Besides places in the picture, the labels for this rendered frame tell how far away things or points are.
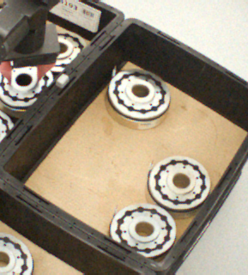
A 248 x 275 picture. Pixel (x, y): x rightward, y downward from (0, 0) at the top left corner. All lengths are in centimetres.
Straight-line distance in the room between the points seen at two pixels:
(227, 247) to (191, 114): 25
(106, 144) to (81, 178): 8
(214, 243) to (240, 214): 9
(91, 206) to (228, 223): 30
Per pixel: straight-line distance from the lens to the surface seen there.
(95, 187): 122
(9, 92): 125
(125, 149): 126
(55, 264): 114
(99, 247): 106
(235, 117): 133
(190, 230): 109
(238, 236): 137
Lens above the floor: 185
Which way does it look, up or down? 53 degrees down
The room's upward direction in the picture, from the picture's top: 12 degrees clockwise
